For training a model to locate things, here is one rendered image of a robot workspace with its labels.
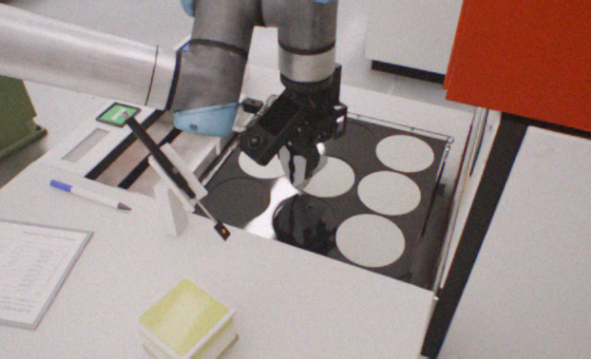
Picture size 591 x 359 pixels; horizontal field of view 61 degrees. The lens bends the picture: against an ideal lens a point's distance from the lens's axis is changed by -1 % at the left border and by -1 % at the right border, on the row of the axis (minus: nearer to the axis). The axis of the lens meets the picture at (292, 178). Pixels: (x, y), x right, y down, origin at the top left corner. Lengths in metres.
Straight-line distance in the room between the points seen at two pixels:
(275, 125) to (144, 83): 0.18
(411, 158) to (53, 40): 0.59
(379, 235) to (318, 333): 0.23
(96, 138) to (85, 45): 0.31
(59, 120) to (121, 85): 0.62
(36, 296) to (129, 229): 0.14
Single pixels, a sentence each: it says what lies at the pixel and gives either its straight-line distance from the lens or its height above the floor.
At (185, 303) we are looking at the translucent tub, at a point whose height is 1.03.
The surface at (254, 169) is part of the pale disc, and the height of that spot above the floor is 0.90.
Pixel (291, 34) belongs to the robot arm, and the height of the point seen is 1.19.
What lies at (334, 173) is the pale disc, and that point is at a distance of 0.85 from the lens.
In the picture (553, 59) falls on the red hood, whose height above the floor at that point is 1.28.
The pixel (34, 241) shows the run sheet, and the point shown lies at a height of 0.97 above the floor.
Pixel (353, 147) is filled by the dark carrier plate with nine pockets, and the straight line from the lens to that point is 0.91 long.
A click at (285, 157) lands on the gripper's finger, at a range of 0.77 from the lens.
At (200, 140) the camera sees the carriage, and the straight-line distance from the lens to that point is 0.97.
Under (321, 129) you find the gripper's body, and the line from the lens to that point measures 0.73.
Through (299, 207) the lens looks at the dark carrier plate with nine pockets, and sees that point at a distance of 0.79.
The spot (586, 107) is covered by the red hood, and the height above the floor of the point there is 1.25.
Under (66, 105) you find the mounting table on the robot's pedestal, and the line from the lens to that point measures 1.26.
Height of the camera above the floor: 1.47
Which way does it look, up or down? 43 degrees down
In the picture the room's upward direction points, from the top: straight up
